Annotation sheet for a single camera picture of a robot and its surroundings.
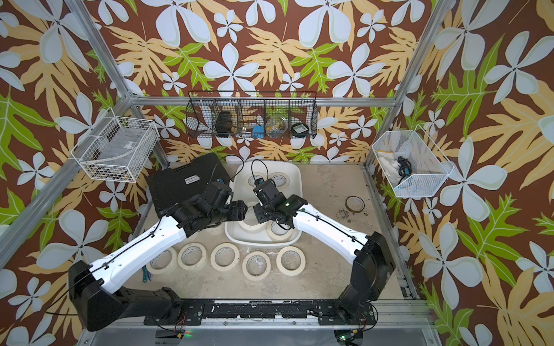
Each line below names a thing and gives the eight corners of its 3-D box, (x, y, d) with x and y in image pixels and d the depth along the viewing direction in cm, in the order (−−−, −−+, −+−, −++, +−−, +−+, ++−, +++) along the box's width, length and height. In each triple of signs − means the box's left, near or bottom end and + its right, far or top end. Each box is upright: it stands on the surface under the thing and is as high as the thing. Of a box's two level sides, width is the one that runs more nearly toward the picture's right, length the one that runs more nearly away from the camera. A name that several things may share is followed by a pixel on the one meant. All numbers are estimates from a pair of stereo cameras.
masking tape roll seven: (209, 271, 85) (208, 269, 82) (214, 245, 91) (213, 242, 89) (238, 271, 85) (237, 269, 82) (240, 245, 91) (240, 242, 89)
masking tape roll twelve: (276, 275, 84) (276, 273, 82) (276, 249, 91) (276, 246, 88) (305, 275, 84) (306, 273, 82) (303, 249, 91) (304, 246, 88)
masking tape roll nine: (241, 280, 83) (240, 278, 80) (244, 253, 89) (243, 251, 87) (270, 280, 83) (270, 278, 80) (271, 254, 89) (270, 251, 87)
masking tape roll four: (176, 270, 85) (173, 268, 83) (183, 245, 91) (181, 242, 89) (204, 270, 85) (202, 268, 83) (209, 245, 92) (207, 242, 89)
